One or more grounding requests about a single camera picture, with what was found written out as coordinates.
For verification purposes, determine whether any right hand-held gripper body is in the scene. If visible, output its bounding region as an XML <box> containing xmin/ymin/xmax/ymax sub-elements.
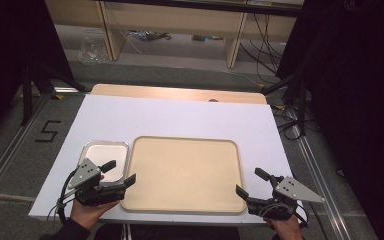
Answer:
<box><xmin>246</xmin><ymin>176</ymin><xmax>326</xmax><ymax>222</ymax></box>

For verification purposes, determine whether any beige plastic tray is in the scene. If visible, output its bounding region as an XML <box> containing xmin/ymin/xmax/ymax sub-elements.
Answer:
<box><xmin>120</xmin><ymin>135</ymin><xmax>248</xmax><ymax>215</ymax></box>

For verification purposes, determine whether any black curtain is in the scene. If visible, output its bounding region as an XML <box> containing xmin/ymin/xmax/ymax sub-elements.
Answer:
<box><xmin>275</xmin><ymin>0</ymin><xmax>384</xmax><ymax>240</ymax></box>
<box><xmin>0</xmin><ymin>0</ymin><xmax>75</xmax><ymax>151</ymax></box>

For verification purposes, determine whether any bundle of black cables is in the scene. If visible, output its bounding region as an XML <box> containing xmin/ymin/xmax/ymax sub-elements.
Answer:
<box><xmin>239</xmin><ymin>13</ymin><xmax>285</xmax><ymax>76</ymax></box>

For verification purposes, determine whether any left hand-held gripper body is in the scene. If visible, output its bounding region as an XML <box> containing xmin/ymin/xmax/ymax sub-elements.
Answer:
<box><xmin>67</xmin><ymin>157</ymin><xmax>128</xmax><ymax>207</ymax></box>

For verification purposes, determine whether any white square dish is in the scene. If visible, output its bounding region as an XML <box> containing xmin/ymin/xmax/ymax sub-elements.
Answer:
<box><xmin>77</xmin><ymin>140</ymin><xmax>130</xmax><ymax>186</ymax></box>

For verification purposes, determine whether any person's right hand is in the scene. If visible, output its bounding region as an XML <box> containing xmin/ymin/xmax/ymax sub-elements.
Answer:
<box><xmin>263</xmin><ymin>214</ymin><xmax>305</xmax><ymax>240</ymax></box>

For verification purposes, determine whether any wooden shelf unit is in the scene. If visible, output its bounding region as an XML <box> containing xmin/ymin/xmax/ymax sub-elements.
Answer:
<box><xmin>45</xmin><ymin>0</ymin><xmax>305</xmax><ymax>69</ymax></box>

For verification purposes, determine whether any clear plastic bag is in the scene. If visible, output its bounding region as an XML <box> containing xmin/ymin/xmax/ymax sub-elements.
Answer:
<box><xmin>77</xmin><ymin>29</ymin><xmax>110</xmax><ymax>64</ymax></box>

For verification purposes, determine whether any white foam board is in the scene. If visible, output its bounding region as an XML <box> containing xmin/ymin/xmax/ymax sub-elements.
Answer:
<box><xmin>28</xmin><ymin>94</ymin><xmax>307</xmax><ymax>226</ymax></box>

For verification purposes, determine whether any wooden table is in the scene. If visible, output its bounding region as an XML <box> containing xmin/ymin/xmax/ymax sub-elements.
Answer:
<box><xmin>90</xmin><ymin>83</ymin><xmax>268</xmax><ymax>105</ymax></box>

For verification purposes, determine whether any aluminium floor rail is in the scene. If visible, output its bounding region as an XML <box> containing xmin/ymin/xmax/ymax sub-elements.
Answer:
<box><xmin>283</xmin><ymin>108</ymin><xmax>354</xmax><ymax>240</ymax></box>
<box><xmin>0</xmin><ymin>95</ymin><xmax>53</xmax><ymax>212</ymax></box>

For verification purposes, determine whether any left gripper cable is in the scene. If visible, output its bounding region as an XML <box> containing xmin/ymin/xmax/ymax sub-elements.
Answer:
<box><xmin>47</xmin><ymin>168</ymin><xmax>78</xmax><ymax>225</ymax></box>

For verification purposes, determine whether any black metal stand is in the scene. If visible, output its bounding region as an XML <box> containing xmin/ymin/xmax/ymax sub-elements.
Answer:
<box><xmin>20</xmin><ymin>61</ymin><xmax>91</xmax><ymax>127</ymax></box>
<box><xmin>260</xmin><ymin>73</ymin><xmax>308</xmax><ymax>137</ymax></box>

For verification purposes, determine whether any person's left hand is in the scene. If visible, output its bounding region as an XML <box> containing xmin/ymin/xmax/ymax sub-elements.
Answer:
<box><xmin>70</xmin><ymin>174</ymin><xmax>120</xmax><ymax>231</ymax></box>

